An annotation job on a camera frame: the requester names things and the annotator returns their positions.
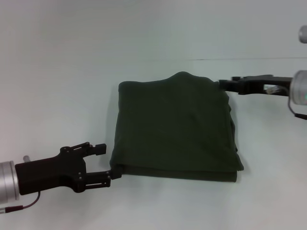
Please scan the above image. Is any left arm cable with plug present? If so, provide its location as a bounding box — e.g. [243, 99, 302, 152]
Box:
[0, 191, 42, 213]

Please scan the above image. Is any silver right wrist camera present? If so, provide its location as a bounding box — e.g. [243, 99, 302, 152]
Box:
[298, 24, 307, 44]

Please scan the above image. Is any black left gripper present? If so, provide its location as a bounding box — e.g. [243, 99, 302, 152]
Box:
[14, 142, 123, 196]

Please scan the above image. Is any dark green printed T-shirt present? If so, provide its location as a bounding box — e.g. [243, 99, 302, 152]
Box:
[109, 70, 245, 184]

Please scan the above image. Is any right arm cable with plug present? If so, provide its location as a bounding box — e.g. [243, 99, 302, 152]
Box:
[287, 99, 307, 121]

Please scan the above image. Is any arm cable with plug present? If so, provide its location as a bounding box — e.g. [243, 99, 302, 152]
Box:
[0, 191, 42, 213]
[287, 99, 307, 121]

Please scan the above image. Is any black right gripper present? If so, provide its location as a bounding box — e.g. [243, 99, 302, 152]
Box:
[218, 74, 295, 98]

